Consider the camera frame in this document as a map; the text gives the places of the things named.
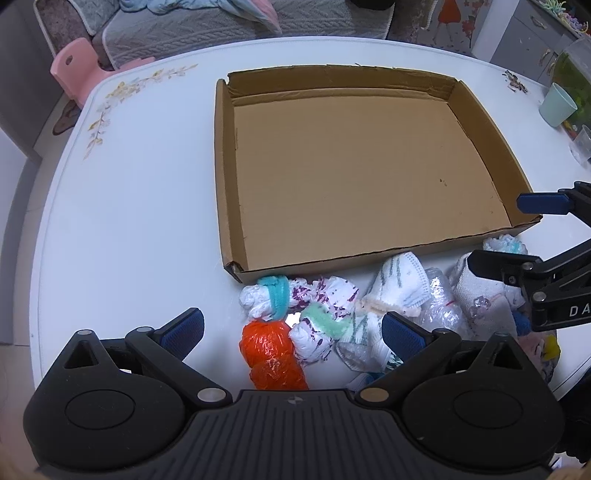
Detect grey cabinet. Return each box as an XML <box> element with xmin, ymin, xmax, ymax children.
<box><xmin>489</xmin><ymin>0</ymin><xmax>591</xmax><ymax>88</ymax></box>

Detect clear plastic cup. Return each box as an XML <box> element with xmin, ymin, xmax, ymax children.
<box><xmin>569</xmin><ymin>124</ymin><xmax>591</xmax><ymax>166</ymax></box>

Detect purple print bundle green tie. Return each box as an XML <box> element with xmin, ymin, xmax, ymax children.
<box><xmin>288</xmin><ymin>302</ymin><xmax>356</xmax><ymax>367</ymax></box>

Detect brown slipper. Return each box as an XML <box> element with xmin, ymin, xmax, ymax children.
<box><xmin>52</xmin><ymin>99</ymin><xmax>80</xmax><ymax>137</ymax></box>

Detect colourful plastic toys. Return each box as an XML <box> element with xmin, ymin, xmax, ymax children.
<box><xmin>540</xmin><ymin>0</ymin><xmax>591</xmax><ymax>33</ymax></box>

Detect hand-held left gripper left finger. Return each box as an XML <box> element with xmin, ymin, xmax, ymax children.
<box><xmin>60</xmin><ymin>308</ymin><xmax>233</xmax><ymax>409</ymax></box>

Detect clear container with plants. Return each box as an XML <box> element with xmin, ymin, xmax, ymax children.
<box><xmin>549</xmin><ymin>37</ymin><xmax>591</xmax><ymax>134</ymax></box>

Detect light grey sock bundle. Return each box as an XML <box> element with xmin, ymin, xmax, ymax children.
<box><xmin>448</xmin><ymin>253</ymin><xmax>525</xmax><ymax>337</ymax></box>

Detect purple print bundle teal tie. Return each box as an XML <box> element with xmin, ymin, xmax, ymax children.
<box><xmin>239</xmin><ymin>275</ymin><xmax>360</xmax><ymax>321</ymax></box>

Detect brown cardboard box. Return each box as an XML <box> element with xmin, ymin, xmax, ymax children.
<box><xmin>213</xmin><ymin>65</ymin><xmax>543</xmax><ymax>284</ymax></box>

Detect striped white cloth bundle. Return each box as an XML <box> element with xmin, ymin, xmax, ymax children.
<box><xmin>335</xmin><ymin>251</ymin><xmax>431</xmax><ymax>374</ymax></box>

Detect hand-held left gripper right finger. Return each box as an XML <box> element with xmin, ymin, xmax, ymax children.
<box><xmin>353</xmin><ymin>310</ymin><xmax>527</xmax><ymax>409</ymax></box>

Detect grey quilted sofa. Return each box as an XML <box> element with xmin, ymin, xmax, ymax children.
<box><xmin>34</xmin><ymin>0</ymin><xmax>395</xmax><ymax>70</ymax></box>

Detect clear bubble wrap bundle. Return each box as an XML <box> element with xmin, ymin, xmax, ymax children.
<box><xmin>418</xmin><ymin>267</ymin><xmax>476</xmax><ymax>337</ymax></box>

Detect pale green cup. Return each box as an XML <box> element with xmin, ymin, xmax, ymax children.
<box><xmin>539</xmin><ymin>83</ymin><xmax>579</xmax><ymax>127</ymax></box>

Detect light blue pink garment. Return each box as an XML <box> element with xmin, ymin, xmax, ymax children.
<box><xmin>120</xmin><ymin>0</ymin><xmax>282</xmax><ymax>33</ymax></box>

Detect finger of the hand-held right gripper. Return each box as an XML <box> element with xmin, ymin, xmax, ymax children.
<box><xmin>467</xmin><ymin>249</ymin><xmax>556</xmax><ymax>291</ymax></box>
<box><xmin>516</xmin><ymin>181</ymin><xmax>591</xmax><ymax>217</ymax></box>

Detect orange plastic bag bundle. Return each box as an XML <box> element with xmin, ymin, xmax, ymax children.
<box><xmin>238</xmin><ymin>320</ymin><xmax>309</xmax><ymax>392</ymax></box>

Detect pink plastic stool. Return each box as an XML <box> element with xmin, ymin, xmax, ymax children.
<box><xmin>50</xmin><ymin>38</ymin><xmax>160</xmax><ymax>100</ymax></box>

